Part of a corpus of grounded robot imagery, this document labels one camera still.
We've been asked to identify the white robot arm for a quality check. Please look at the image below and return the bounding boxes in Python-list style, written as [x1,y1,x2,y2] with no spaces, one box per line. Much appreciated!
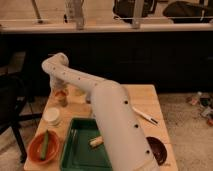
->
[42,53,160,171]

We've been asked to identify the green plastic tray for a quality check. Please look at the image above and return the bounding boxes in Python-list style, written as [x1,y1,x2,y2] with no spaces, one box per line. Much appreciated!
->
[60,118,113,171]

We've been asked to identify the yellow corn cob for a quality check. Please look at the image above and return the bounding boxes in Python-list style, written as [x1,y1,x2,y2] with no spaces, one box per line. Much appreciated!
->
[89,136,103,148]

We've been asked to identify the white round container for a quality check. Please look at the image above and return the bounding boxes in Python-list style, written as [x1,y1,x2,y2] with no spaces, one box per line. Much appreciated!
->
[43,107,60,126]

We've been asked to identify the green cucumber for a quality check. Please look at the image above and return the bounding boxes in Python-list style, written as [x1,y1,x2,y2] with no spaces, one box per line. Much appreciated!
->
[40,130,49,160]

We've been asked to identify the orange bowl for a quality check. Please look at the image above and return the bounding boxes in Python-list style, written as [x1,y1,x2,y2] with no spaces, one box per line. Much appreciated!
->
[27,130,60,165]

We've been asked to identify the dark red bowl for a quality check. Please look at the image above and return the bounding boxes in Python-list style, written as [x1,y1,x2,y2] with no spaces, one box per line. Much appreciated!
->
[147,137,167,165]

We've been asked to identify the black office chair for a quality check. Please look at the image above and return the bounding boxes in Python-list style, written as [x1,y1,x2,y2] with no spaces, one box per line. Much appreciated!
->
[0,75,42,163]

